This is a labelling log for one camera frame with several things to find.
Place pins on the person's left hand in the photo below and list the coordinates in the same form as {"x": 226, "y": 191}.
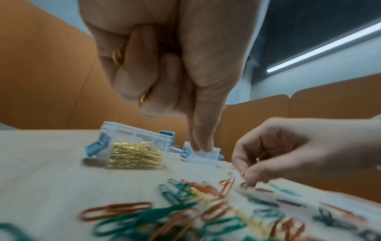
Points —
{"x": 193, "y": 47}

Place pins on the pile of colored paper clips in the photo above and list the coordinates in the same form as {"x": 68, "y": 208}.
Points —
{"x": 178, "y": 191}

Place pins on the transparent box with blue latches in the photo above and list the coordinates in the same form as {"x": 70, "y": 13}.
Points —
{"x": 137, "y": 134}
{"x": 202, "y": 157}

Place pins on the person's right hand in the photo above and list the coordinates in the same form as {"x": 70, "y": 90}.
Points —
{"x": 312, "y": 146}

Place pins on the sorted heap of gold clips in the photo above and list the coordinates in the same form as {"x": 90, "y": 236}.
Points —
{"x": 134, "y": 155}

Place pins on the grey shell chair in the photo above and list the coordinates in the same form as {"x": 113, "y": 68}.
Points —
{"x": 7, "y": 126}

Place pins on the ceiling light strip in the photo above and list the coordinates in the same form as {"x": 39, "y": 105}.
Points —
{"x": 321, "y": 48}

